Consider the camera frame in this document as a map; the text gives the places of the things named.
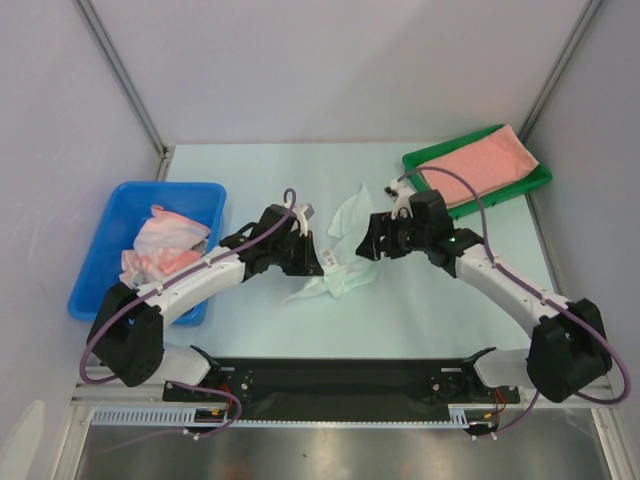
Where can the blue plastic bin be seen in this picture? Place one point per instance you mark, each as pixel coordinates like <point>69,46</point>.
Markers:
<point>126,212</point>

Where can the light blue towel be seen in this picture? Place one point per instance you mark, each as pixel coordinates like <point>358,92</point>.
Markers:
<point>343,269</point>

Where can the aluminium frame rail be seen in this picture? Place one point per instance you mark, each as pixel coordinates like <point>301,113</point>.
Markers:
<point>117,395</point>

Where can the pale pink towel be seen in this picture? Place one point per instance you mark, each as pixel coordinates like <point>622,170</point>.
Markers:
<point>166,243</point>

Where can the white slotted cable duct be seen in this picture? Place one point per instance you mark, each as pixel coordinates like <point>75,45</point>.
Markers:
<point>201,417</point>

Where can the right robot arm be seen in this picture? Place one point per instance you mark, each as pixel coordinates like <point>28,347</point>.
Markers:
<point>565,353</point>

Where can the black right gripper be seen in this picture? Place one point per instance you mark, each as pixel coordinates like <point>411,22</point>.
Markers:
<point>382,236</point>

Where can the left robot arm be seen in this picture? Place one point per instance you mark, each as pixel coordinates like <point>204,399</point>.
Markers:
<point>128,334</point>

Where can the green plastic tray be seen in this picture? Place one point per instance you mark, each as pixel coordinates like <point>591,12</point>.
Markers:
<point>539,177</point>

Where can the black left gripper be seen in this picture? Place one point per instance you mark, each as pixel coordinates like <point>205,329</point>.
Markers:
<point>308,264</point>

